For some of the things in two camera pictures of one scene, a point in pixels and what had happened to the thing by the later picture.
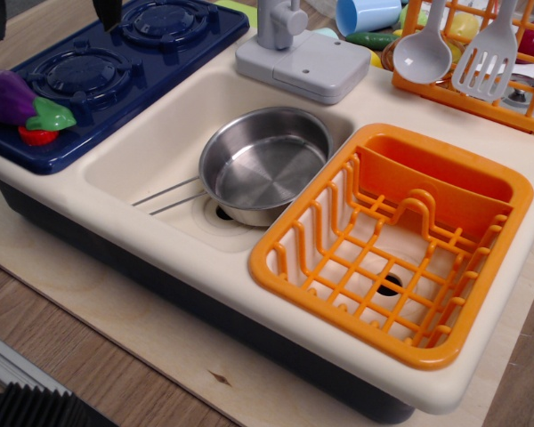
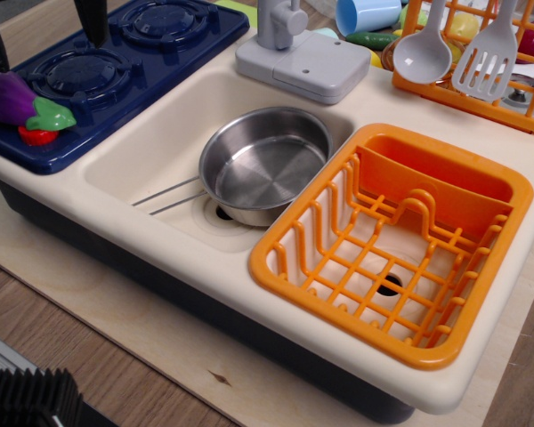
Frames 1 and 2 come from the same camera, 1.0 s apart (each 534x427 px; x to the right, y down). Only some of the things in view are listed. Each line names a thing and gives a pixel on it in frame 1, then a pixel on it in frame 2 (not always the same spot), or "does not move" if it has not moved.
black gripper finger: x=109 y=12 -> x=93 y=14
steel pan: x=252 y=160 does not move
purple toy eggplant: x=5 y=98 does not move
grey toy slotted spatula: x=489 y=69 does not move
